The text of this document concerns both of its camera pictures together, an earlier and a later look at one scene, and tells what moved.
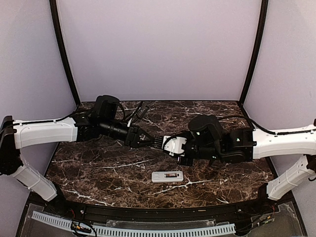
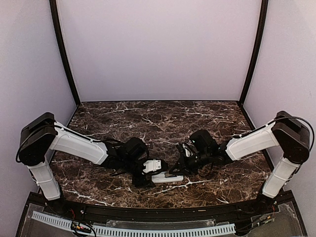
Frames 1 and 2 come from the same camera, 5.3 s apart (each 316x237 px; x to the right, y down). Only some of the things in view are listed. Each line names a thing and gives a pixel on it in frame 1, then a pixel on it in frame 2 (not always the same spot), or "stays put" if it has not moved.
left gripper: [134, 132] to [141, 182]
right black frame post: [258, 49] stays put
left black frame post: [57, 27] stays put
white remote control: [165, 177] stays put
